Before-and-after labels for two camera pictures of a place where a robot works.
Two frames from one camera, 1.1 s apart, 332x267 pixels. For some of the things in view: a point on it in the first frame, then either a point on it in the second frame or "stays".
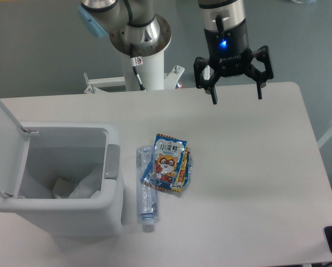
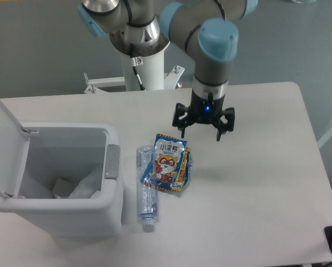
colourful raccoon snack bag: [172, 168] stays
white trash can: [69, 151] stays
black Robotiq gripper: [229, 51] → [204, 111]
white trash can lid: [8, 144] stays
